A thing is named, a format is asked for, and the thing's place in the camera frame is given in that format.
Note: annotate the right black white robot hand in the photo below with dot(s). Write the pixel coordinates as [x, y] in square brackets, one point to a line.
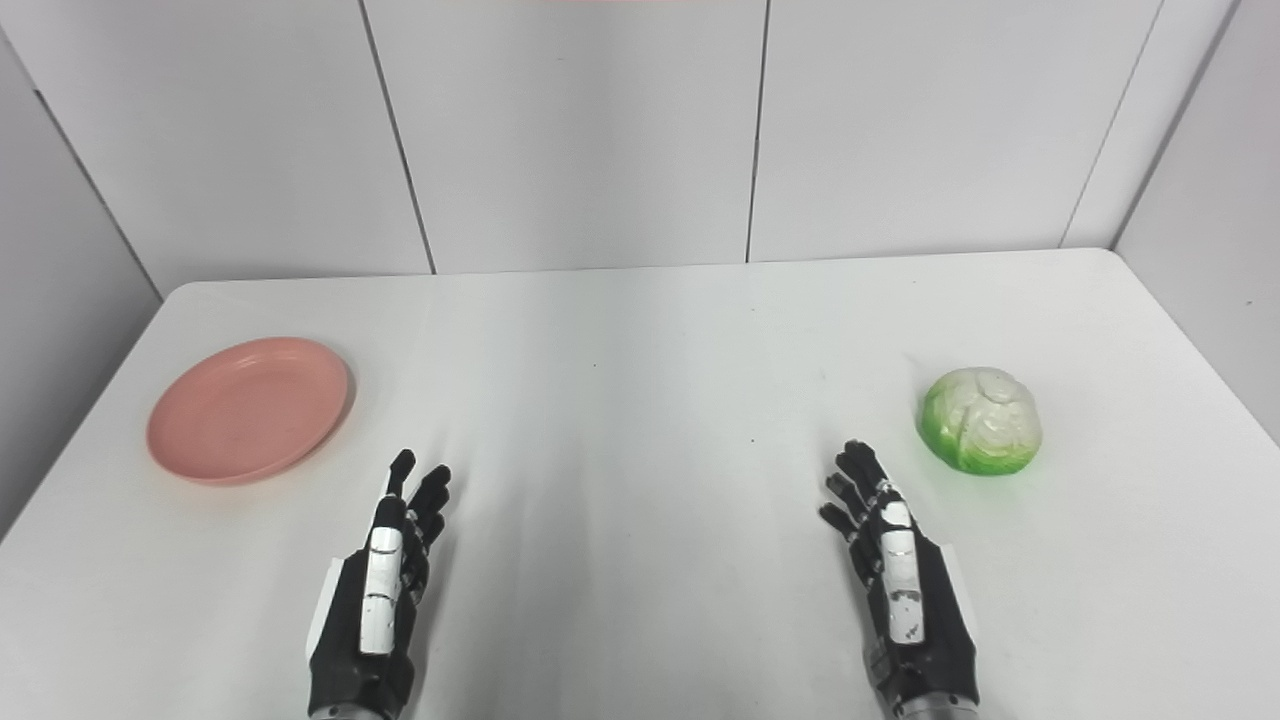
[905, 590]

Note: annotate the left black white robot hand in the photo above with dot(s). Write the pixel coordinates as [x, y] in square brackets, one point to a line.
[380, 590]

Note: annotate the green white cabbage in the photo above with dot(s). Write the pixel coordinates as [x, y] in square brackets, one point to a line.
[980, 420]

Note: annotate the pink round plate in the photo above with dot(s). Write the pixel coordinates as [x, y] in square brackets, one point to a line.
[250, 410]

